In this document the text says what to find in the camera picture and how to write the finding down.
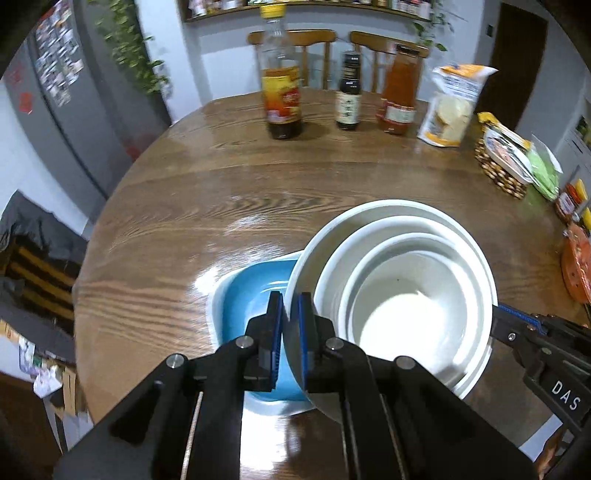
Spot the white flour bag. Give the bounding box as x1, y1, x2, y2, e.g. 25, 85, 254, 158
417, 64, 499, 147

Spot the wooden chair with jacket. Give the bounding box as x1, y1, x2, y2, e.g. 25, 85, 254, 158
4, 235, 79, 315

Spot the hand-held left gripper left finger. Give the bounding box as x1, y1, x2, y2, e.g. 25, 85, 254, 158
53, 291, 283, 480

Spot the yellow snack packet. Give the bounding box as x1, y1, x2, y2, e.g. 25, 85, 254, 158
478, 112, 536, 183

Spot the yellow cap vinegar bottle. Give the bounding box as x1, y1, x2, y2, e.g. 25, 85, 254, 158
259, 4, 304, 140

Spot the grey refrigerator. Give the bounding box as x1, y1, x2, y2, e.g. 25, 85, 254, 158
0, 0, 174, 199

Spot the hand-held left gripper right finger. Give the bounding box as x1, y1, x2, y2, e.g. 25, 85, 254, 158
298, 291, 541, 480

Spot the green packet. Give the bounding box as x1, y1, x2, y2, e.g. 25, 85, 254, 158
526, 134, 564, 201

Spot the small dark soy sauce bottle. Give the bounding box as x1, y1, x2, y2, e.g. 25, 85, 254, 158
335, 51, 363, 131

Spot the wooden dining chair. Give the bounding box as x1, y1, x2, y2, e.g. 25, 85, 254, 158
247, 29, 337, 90
349, 31, 430, 93

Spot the blue square dish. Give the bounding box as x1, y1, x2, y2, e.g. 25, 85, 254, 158
217, 258, 308, 402

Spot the group of photo magnets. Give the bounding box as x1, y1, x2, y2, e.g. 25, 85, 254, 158
34, 7, 86, 107

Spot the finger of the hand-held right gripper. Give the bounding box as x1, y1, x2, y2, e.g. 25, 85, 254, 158
491, 316, 533, 352
496, 302, 552, 330

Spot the orange sauce bottle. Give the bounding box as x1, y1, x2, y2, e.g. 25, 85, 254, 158
376, 44, 423, 136

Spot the cardboard box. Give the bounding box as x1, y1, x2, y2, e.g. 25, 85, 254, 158
48, 364, 86, 418

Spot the dark wooden door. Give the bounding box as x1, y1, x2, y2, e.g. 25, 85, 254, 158
489, 2, 550, 134

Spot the blue patterned square plate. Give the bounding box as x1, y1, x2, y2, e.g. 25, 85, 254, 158
210, 251, 324, 416

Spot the orange packet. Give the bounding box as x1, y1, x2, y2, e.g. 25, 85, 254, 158
561, 222, 591, 303

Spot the row of shelf jars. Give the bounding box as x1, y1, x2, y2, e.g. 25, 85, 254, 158
189, 0, 430, 19

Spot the small white bowl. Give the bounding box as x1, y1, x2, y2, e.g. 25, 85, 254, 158
338, 233, 469, 374

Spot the red jar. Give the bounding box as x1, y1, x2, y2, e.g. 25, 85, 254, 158
554, 180, 587, 222

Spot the thin leafy vine plant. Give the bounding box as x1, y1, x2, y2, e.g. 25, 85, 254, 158
411, 0, 467, 51

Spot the dark grey jacket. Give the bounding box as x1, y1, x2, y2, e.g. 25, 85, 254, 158
0, 190, 88, 365

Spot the green hanging vine plant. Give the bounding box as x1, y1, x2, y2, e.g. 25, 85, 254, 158
95, 0, 171, 97

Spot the large white bowl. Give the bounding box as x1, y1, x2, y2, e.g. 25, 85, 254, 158
281, 199, 498, 423

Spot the medium white bowl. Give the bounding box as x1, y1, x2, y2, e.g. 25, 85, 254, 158
316, 215, 490, 400

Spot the wooden wall shelf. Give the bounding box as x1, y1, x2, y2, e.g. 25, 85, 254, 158
178, 0, 437, 24

